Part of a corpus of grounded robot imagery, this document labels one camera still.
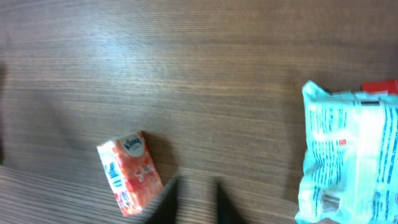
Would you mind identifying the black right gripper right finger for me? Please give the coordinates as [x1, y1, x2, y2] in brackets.
[215, 180, 247, 224]

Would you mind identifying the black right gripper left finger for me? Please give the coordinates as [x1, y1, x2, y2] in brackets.
[146, 177, 180, 224]

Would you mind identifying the teal packet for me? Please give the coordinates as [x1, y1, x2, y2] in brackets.
[295, 81, 397, 223]

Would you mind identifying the red stick packet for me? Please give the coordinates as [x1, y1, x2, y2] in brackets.
[361, 80, 397, 94]

